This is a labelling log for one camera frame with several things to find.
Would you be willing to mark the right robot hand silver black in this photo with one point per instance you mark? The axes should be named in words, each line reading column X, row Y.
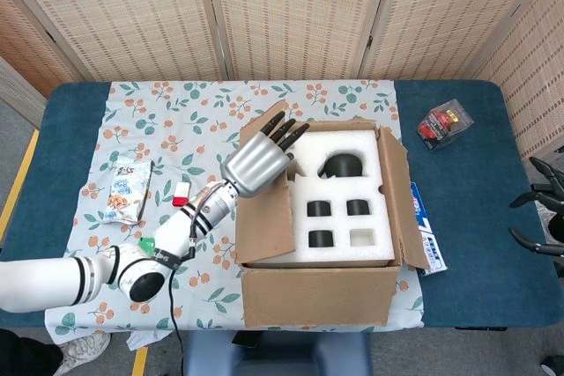
column 557, row 200

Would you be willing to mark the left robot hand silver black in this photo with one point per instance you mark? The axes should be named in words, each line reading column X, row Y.
column 255, row 164

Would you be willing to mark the red taped cardboard box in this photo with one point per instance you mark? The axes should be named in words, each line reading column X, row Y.
column 317, row 297

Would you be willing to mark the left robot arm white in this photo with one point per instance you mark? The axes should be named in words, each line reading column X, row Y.
column 44, row 281

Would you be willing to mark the small red white box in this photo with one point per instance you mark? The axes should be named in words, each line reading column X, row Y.
column 180, row 194

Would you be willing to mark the blue white toothpaste box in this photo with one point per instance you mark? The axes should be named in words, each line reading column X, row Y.
column 429, row 248

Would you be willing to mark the red item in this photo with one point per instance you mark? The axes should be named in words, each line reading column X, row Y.
column 443, row 125

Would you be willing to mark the black cup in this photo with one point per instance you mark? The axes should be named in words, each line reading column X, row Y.
column 319, row 209
column 358, row 208
column 321, row 238

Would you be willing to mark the floral print tablecloth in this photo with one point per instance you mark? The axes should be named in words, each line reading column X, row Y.
column 185, row 120

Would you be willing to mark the white foam insert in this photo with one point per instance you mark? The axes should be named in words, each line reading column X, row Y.
column 339, row 189

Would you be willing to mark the black teapot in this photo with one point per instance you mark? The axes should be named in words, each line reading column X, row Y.
column 346, row 167

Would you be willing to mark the silver snack bag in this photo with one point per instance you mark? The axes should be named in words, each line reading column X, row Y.
column 125, row 191

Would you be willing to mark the green sachet packet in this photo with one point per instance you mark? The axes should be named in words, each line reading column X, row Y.
column 145, row 246

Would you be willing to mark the woven folding screen panel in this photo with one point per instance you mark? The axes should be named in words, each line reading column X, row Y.
column 440, row 10
column 132, row 10
column 17, row 94
column 295, row 10
column 26, row 32
column 533, row 63

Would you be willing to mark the black and white shoe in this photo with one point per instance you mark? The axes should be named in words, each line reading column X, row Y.
column 554, row 367

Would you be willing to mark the white sneaker with dark marks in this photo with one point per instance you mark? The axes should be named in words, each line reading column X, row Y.
column 86, row 349

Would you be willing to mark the black trouser leg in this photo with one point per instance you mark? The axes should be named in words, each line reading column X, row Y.
column 24, row 354

